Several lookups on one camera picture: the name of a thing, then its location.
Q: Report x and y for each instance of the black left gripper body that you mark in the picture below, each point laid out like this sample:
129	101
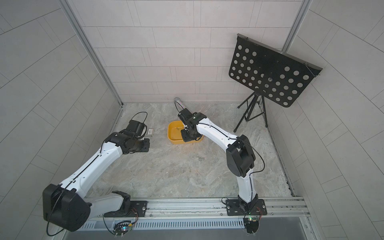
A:
141	145

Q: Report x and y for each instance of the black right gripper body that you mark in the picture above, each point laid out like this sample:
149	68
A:
189	134

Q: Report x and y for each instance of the yellow plastic storage box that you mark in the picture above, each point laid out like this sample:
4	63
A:
175	136

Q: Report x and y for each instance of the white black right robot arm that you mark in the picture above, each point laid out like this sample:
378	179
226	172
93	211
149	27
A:
240	154

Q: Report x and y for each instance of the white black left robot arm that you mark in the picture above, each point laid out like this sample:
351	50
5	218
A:
66	205

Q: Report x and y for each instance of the playing card box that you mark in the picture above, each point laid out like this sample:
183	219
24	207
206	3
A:
150	132

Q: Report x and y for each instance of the rhinestone silver microphone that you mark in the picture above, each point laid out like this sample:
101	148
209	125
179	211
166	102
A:
178	104

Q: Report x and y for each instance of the left green circuit board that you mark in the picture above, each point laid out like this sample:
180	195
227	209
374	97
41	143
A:
121	228

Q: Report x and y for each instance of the green circuit board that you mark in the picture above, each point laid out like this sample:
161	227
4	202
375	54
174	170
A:
121	228
251	225

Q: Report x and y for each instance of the right green circuit board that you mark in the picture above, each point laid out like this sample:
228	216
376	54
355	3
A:
251	225

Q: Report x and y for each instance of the black perforated music stand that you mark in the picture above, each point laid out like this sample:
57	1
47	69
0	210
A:
270	74

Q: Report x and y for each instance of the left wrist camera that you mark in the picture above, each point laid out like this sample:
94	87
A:
137	129

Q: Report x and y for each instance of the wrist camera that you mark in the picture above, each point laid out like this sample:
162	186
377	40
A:
137	129
185	116

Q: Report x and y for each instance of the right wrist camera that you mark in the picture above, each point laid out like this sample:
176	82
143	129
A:
185	116

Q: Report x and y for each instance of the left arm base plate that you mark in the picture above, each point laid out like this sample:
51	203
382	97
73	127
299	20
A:
129	210

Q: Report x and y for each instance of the aluminium rail frame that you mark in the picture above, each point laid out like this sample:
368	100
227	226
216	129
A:
288	218

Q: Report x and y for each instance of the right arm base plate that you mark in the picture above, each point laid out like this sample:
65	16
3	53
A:
237	207

